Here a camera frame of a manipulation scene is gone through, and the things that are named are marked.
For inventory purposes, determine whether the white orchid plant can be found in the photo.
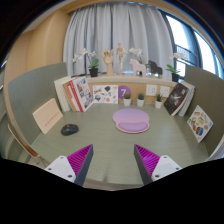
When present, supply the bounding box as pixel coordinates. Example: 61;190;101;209
128;47;151;69

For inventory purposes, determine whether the white book, photo cover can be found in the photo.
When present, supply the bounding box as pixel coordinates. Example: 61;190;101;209
72;76;95;113

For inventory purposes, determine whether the colourful illustrated card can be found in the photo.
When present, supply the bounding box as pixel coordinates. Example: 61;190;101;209
186;104;214;144

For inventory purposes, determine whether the round purple number sign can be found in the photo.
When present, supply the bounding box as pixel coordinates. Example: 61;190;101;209
117;85;132;100

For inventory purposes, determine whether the black-cover book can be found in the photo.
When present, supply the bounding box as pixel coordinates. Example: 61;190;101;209
163;82;190;116

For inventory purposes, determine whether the white illustrated sticker sheet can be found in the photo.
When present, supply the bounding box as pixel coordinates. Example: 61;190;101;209
92;84;120;105

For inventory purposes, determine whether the grey curtain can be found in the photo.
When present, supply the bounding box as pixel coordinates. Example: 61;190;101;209
63;2;174;77

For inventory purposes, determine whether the grey-green desk partition panel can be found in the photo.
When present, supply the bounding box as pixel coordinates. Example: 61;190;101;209
7;62;69;145
183;64;224;158

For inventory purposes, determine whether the purple mouse pad, wrist rest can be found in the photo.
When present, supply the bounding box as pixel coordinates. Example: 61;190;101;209
112;107;151;134

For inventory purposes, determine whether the wooden desk shelf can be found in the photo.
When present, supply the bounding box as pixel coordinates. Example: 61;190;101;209
71;73;179;106

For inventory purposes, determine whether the white wall socket plate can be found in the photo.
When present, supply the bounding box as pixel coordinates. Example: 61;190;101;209
159;85;171;98
145;84;158;97

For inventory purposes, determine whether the black computer mouse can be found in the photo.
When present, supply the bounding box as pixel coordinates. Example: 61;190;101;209
60;123;80;137

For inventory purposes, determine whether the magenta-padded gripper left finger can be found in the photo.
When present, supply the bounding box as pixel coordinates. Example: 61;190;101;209
44;143;95;187

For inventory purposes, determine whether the window with dark frame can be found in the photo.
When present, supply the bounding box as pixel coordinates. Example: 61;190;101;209
159;9;224;81

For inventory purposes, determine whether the pink wooden horse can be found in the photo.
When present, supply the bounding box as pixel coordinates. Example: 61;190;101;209
129;58;148;78

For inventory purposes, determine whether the white orchid, black pot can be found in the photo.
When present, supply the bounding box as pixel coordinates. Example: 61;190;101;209
72;48;100;78
165;51;189;83

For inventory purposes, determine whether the beige book, red lettering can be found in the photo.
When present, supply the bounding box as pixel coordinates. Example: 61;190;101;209
32;97;64;135

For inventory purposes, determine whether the wooden artist mannequin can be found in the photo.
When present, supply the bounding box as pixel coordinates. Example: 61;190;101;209
115;42;129;75

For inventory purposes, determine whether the black wooden horse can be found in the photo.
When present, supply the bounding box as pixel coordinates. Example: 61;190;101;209
147;59;164;76

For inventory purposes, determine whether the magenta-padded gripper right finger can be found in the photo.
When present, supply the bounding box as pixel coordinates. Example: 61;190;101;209
133;143;183;186

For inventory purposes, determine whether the small plant, white pot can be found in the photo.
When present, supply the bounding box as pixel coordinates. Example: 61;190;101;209
136;92;146;108
154;93;164;109
123;92;132;107

